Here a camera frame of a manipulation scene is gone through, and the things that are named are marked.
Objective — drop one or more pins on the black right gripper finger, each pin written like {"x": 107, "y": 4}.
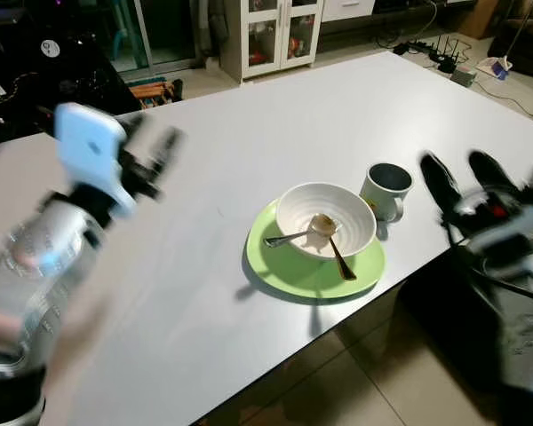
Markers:
{"x": 491, "y": 173}
{"x": 442, "y": 185}

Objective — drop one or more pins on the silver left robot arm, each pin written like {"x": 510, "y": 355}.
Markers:
{"x": 27, "y": 266}

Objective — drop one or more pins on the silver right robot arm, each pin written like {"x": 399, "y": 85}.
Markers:
{"x": 529, "y": 328}

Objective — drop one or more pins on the grey mug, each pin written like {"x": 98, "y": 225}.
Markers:
{"x": 377, "y": 195}

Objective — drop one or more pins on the brown wooden rack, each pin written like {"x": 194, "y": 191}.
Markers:
{"x": 155, "y": 91}

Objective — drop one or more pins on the small grey box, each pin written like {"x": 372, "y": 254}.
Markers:
{"x": 463, "y": 77}

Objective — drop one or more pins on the white blue floor mop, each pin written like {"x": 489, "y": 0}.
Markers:
{"x": 496, "y": 67}

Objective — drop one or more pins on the black chair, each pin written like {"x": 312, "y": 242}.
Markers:
{"x": 444, "y": 311}

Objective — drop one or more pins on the black router with antennas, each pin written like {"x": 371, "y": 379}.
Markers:
{"x": 449, "y": 60}

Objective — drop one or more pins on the gold spoon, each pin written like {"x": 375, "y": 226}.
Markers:
{"x": 322, "y": 224}

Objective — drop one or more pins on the black power strip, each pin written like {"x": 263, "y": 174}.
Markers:
{"x": 413, "y": 48}

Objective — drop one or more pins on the black equipment with round sticker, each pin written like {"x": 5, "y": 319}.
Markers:
{"x": 50, "y": 49}

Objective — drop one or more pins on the white ribbed bowl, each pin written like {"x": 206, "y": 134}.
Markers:
{"x": 302, "y": 209}

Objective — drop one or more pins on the silver fork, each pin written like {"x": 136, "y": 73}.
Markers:
{"x": 280, "y": 239}

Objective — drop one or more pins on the brown cardboard box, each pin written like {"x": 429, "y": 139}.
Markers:
{"x": 478, "y": 16}

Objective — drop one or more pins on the light green plate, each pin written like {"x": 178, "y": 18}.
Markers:
{"x": 289, "y": 271}

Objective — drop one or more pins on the white glass-door cabinet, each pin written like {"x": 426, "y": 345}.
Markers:
{"x": 271, "y": 40}

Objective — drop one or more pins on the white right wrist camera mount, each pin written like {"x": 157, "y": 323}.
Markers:
{"x": 515, "y": 238}

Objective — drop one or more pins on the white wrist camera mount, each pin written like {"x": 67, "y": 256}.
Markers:
{"x": 515, "y": 238}
{"x": 87, "y": 146}

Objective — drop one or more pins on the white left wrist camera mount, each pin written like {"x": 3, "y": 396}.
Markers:
{"x": 87, "y": 146}

